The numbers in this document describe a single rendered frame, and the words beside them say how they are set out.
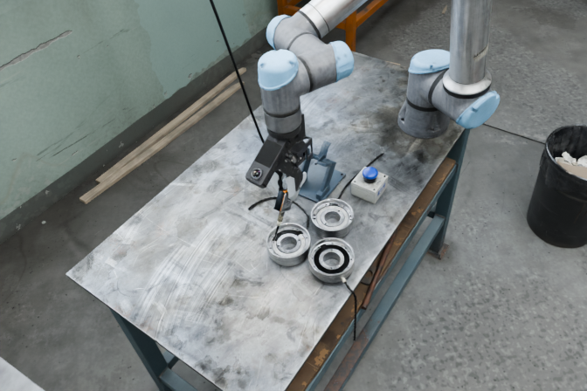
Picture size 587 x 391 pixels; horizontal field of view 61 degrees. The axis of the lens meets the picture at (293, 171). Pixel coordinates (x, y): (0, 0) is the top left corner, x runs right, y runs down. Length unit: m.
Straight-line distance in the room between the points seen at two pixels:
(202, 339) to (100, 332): 1.11
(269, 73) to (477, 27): 0.50
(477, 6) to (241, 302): 0.82
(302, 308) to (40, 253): 1.66
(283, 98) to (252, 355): 0.52
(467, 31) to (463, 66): 0.10
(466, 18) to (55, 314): 1.89
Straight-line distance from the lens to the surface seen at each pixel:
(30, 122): 2.52
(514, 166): 2.70
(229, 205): 1.33
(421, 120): 1.48
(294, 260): 1.16
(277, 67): 0.92
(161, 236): 1.31
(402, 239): 1.56
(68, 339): 2.24
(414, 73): 1.42
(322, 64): 0.97
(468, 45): 1.23
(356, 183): 1.30
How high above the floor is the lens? 1.77
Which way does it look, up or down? 44 degrees down
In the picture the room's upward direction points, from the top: 5 degrees counter-clockwise
